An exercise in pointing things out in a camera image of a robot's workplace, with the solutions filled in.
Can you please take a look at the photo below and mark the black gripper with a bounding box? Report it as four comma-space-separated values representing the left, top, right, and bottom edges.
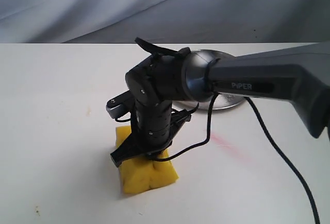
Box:
110, 100, 192, 167

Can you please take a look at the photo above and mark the yellow sponge block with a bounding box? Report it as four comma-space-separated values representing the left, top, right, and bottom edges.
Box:
114, 126, 180, 195

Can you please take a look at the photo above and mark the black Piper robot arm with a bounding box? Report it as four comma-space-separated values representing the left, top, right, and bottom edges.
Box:
106, 38, 329, 166

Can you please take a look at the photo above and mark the round stainless steel plate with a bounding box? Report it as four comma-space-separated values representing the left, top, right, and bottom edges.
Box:
185, 49, 244, 111

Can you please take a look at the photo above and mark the grey-white backdrop cloth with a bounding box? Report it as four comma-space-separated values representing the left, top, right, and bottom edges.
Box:
1, 0, 329, 43

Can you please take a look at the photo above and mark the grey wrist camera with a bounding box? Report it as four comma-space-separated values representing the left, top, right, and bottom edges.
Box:
106, 91, 135, 119

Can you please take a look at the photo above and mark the black cable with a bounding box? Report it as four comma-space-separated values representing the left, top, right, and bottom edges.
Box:
114, 93, 321, 224

